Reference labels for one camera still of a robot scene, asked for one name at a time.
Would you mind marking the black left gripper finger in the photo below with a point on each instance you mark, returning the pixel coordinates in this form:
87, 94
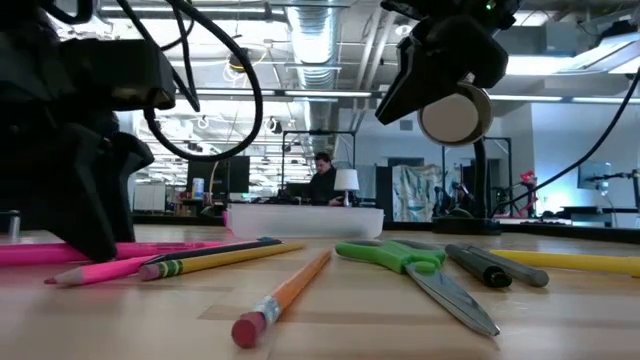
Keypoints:
85, 200
129, 160

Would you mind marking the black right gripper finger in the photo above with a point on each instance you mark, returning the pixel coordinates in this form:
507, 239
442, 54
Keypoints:
415, 80

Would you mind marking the pink highlighter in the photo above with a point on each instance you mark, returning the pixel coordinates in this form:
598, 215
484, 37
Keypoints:
30, 254

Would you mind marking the yellow pencil pink eraser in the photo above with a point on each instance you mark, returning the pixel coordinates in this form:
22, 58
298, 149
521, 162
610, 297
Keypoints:
225, 257

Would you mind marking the black pen pointed tip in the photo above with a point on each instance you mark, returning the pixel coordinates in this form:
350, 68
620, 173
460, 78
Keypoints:
240, 246

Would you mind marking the clear pencil box pink lid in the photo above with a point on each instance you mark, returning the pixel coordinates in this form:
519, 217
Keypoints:
300, 222

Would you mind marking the black marker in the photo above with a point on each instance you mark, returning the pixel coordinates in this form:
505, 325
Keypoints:
480, 270

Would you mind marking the orange pencil red eraser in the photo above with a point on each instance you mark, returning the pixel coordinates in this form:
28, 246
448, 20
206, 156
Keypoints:
295, 285

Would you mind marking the grey stick pen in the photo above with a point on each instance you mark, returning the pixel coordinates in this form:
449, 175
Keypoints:
520, 272

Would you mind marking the yellow highlighter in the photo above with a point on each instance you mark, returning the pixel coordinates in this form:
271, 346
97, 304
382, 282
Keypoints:
575, 261

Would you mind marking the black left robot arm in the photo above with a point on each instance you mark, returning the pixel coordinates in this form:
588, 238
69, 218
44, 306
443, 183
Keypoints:
15, 25

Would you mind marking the white cabinet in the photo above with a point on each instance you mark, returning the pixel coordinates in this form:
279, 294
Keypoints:
149, 197

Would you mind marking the round gooseneck lamp black stand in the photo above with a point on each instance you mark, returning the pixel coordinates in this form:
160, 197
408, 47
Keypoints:
455, 117

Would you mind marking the white canister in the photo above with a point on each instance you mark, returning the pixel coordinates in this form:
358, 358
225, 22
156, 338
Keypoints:
198, 189

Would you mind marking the black computer monitor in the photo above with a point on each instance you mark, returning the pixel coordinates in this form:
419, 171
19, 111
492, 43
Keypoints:
235, 175

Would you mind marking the patterned hanging cloth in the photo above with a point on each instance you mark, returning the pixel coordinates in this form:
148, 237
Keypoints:
415, 192

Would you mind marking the white shade table lamp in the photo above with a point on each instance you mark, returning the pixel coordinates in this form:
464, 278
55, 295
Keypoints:
346, 180

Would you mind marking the person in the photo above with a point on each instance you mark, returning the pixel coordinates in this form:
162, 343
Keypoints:
324, 185

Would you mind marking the red desk item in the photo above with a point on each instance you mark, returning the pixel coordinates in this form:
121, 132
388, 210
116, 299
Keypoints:
529, 177

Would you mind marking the silver metal post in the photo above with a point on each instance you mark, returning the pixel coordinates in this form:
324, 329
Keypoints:
14, 227

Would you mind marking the black metal frame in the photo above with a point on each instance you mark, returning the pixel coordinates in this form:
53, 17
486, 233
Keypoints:
320, 132

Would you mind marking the silver ceiling air duct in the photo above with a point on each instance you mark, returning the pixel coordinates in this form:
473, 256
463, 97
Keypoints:
314, 35

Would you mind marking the wall mounted monitor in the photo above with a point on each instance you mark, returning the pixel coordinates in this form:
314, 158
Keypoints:
592, 175

